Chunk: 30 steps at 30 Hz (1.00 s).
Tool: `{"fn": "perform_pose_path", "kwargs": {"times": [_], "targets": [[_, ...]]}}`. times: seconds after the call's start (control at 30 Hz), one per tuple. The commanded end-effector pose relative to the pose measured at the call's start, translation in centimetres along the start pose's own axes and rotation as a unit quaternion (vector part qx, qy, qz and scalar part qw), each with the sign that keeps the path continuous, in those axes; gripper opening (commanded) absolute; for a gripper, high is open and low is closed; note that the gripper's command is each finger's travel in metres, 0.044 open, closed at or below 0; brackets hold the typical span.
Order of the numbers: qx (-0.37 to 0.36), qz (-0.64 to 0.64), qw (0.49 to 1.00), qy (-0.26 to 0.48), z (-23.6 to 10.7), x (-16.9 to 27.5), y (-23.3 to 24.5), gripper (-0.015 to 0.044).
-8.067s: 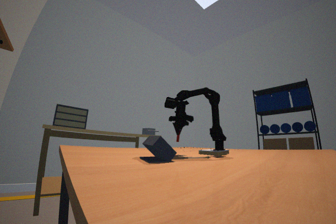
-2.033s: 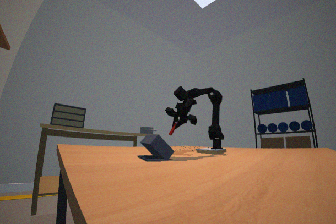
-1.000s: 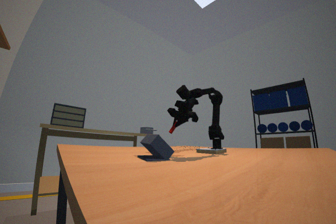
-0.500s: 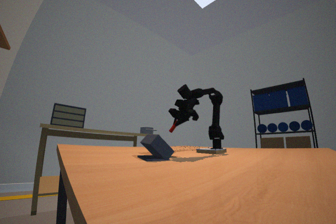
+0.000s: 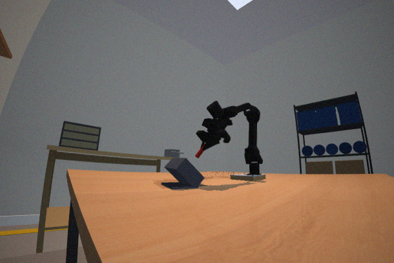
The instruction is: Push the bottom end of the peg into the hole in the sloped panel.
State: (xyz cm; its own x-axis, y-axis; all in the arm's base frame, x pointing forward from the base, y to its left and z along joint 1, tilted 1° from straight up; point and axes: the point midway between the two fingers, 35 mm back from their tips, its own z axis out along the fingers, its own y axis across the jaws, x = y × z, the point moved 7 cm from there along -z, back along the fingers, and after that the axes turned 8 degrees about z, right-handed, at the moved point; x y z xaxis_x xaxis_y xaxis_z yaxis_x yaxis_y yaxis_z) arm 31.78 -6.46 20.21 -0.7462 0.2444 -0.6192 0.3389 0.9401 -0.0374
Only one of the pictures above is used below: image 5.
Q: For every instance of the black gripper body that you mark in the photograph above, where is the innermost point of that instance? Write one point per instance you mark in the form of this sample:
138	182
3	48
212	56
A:
220	133

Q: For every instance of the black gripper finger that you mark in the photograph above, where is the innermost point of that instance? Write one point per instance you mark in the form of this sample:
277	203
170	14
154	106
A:
205	138
210	142

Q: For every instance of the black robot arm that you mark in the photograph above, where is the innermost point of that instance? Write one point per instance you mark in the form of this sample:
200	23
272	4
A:
252	154

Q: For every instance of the dark red peg with white band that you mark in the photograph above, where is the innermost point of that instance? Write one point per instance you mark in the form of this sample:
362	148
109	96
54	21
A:
198	154

